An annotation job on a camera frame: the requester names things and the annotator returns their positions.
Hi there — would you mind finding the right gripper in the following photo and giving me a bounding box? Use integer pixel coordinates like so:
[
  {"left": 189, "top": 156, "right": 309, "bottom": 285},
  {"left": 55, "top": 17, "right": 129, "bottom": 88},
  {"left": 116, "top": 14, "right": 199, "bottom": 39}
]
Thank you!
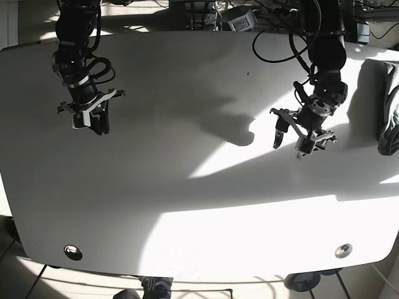
[{"left": 56, "top": 88, "right": 125, "bottom": 135}]

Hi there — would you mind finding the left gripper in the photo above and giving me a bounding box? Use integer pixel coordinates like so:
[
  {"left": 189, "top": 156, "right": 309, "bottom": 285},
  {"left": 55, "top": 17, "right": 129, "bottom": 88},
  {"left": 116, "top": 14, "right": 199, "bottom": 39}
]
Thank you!
[{"left": 270, "top": 108, "right": 337, "bottom": 160}]

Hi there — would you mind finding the plain dark grey T-shirt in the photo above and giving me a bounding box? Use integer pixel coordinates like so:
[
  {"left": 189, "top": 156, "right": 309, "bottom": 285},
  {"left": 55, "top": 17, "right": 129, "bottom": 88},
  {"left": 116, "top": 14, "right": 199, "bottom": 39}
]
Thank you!
[{"left": 378, "top": 61, "right": 398, "bottom": 156}]

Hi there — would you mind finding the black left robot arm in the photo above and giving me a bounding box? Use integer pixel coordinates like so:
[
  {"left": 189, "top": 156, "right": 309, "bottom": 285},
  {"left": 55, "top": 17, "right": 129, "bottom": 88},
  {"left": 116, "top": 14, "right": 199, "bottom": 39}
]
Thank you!
[{"left": 271, "top": 1, "right": 348, "bottom": 158}]

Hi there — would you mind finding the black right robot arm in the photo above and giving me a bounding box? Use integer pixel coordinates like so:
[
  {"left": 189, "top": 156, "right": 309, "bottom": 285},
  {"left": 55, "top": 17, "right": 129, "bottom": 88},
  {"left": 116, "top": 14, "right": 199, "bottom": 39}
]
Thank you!
[{"left": 52, "top": 1, "right": 125, "bottom": 135}]

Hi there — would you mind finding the right silver table grommet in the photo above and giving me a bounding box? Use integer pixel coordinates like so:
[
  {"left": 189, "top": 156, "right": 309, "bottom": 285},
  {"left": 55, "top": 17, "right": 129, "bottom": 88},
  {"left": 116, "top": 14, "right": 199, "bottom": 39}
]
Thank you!
[{"left": 335, "top": 244, "right": 353, "bottom": 259}]

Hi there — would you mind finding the silver table grommet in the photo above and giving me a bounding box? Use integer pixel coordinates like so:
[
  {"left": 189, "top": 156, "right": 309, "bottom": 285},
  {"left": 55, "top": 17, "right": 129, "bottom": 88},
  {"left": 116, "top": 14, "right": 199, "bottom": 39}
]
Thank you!
[
  {"left": 335, "top": 244, "right": 353, "bottom": 259},
  {"left": 64, "top": 245, "right": 83, "bottom": 261}
]

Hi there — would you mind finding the grey multi-socket box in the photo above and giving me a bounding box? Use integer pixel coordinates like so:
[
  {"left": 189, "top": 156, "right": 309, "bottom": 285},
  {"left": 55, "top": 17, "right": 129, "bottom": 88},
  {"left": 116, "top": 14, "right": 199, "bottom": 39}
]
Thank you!
[{"left": 227, "top": 7, "right": 256, "bottom": 32}]

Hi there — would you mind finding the left silver table grommet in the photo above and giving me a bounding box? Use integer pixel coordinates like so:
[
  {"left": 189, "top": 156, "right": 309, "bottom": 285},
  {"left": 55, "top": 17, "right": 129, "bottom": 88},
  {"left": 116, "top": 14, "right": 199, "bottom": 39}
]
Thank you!
[{"left": 64, "top": 245, "right": 83, "bottom": 261}]

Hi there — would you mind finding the black round stand base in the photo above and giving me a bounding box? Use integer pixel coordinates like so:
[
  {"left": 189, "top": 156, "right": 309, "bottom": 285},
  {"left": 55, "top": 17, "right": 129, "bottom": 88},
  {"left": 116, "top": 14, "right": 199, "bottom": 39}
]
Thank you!
[{"left": 291, "top": 272, "right": 320, "bottom": 292}]

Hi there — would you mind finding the left black table leg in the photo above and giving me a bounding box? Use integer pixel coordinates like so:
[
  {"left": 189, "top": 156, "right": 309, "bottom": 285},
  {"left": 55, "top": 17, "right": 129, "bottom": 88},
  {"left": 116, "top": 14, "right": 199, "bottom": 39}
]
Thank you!
[{"left": 24, "top": 265, "right": 47, "bottom": 299}]

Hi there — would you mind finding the white sneaker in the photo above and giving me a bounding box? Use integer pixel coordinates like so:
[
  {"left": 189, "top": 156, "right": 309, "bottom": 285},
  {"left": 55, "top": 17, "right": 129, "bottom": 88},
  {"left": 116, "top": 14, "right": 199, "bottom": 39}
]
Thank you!
[{"left": 113, "top": 289, "right": 141, "bottom": 299}]

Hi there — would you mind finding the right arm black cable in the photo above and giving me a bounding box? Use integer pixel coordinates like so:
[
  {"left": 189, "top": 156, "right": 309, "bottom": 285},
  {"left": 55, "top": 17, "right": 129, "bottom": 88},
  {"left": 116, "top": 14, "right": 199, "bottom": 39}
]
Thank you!
[{"left": 87, "top": 55, "right": 118, "bottom": 85}]

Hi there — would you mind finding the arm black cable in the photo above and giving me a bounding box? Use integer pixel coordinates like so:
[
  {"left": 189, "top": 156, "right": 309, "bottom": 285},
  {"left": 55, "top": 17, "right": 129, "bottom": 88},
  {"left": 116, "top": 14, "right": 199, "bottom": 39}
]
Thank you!
[
  {"left": 251, "top": 27, "right": 312, "bottom": 78},
  {"left": 87, "top": 55, "right": 118, "bottom": 85}
]

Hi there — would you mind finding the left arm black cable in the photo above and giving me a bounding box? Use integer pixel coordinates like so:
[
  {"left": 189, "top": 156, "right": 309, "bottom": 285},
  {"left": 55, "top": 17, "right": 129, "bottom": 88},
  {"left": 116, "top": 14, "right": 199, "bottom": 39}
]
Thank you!
[{"left": 251, "top": 27, "right": 312, "bottom": 78}]

